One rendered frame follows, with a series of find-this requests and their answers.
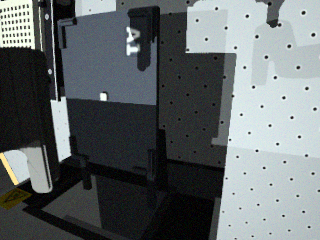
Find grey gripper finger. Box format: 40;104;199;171
0;47;61;193

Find grey rectangular base plate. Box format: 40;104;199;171
75;0;320;240

